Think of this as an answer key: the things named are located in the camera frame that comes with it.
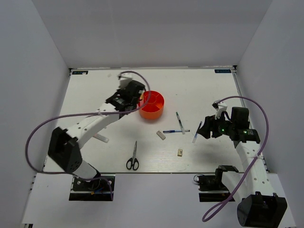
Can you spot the white rectangular eraser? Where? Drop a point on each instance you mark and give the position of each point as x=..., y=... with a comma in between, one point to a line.
x=161, y=135

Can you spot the dark blue clear pen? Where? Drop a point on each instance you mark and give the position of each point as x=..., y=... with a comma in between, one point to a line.
x=196, y=133

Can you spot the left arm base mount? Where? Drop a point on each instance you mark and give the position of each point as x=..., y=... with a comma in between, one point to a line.
x=97, y=190

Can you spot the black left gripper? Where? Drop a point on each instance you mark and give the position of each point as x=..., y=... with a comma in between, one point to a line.
x=119, y=91

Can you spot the green gel pen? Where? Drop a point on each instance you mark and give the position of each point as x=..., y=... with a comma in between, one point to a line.
x=180, y=123

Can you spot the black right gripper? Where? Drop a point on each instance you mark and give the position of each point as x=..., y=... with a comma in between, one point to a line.
x=210, y=125

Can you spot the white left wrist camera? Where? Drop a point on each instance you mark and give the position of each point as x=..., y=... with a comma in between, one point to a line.
x=124, y=79

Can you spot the black handled scissors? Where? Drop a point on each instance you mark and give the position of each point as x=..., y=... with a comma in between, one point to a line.
x=133, y=163

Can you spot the corner table label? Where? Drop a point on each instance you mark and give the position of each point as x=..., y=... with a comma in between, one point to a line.
x=79, y=72
x=222, y=71

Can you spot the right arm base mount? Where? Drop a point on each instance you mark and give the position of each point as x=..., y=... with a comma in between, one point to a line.
x=211, y=188

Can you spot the orange round desk organizer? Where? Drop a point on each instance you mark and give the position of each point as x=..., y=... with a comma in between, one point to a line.
x=154, y=108

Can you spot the blue ballpoint pen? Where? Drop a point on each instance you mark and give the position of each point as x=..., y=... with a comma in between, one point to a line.
x=175, y=131

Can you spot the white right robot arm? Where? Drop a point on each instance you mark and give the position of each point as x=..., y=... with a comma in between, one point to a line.
x=259, y=206

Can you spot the beige barcode eraser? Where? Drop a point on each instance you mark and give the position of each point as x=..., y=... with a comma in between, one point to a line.
x=180, y=152

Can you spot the right corner table label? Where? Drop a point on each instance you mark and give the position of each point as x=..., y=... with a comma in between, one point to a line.
x=222, y=71

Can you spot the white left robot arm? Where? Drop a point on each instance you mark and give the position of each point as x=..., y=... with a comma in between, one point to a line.
x=65, y=144

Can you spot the left corner table label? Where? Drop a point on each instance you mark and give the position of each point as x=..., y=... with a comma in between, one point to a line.
x=79, y=72

